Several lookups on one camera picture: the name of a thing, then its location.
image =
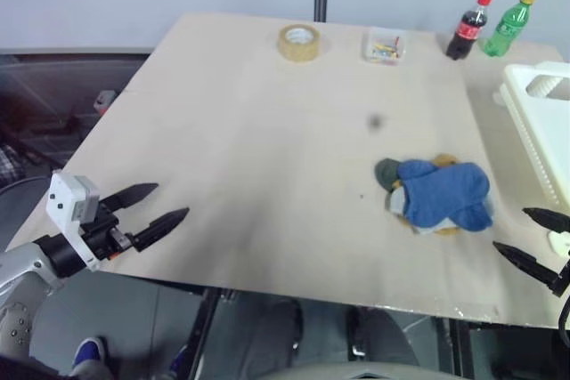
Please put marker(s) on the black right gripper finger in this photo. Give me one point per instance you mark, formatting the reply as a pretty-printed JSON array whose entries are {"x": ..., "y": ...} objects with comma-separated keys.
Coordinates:
[
  {"x": 550, "y": 220},
  {"x": 527, "y": 264}
]

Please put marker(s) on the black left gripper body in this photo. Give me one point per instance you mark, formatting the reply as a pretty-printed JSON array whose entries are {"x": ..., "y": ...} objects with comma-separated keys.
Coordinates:
[{"x": 104, "y": 235}]

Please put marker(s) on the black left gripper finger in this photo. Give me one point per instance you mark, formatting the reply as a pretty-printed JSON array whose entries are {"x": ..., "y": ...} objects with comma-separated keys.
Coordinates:
[
  {"x": 131, "y": 195},
  {"x": 160, "y": 226}
]

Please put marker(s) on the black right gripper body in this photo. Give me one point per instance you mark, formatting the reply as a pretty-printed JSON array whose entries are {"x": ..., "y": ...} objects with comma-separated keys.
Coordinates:
[{"x": 564, "y": 284}]

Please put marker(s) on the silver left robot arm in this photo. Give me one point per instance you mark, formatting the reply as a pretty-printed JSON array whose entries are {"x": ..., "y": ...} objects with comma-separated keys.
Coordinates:
[{"x": 18, "y": 264}]

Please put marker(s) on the white plastic basket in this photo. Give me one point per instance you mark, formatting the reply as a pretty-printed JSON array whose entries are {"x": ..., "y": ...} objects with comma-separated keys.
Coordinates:
[{"x": 525, "y": 113}]

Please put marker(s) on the clear box of coloured bits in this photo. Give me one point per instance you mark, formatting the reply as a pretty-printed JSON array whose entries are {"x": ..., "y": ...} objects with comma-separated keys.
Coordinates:
[{"x": 384, "y": 47}]

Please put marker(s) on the small grey and red device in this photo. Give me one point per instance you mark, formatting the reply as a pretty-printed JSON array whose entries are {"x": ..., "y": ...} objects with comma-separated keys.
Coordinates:
[{"x": 105, "y": 102}]

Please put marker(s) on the black table leg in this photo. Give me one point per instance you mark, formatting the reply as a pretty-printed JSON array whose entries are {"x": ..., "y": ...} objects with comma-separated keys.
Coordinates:
[
  {"x": 458, "y": 349},
  {"x": 200, "y": 331}
]

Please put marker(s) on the blue shoe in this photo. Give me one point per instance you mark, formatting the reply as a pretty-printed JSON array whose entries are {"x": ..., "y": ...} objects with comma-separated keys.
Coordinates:
[{"x": 89, "y": 353}]

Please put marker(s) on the dark green cloth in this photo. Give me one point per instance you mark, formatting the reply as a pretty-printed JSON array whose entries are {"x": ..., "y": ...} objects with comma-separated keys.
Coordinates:
[{"x": 386, "y": 172}]

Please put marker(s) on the green bottle with yellow cap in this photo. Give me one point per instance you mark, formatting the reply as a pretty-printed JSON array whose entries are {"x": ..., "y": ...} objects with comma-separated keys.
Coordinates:
[{"x": 503, "y": 35}]

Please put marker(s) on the brown packing tape roll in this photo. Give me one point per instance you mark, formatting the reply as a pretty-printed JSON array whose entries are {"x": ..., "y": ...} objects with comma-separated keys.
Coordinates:
[{"x": 289, "y": 51}]

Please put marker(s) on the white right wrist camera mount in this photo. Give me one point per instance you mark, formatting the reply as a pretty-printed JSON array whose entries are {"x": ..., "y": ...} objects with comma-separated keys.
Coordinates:
[{"x": 559, "y": 241}]

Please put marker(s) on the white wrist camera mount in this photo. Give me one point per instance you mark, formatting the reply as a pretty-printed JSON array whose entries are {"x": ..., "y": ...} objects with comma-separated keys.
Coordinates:
[
  {"x": 559, "y": 241},
  {"x": 62, "y": 202}
]

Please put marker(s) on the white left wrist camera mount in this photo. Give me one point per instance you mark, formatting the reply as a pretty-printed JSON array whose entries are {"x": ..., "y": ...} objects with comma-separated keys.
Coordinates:
[{"x": 62, "y": 202}]

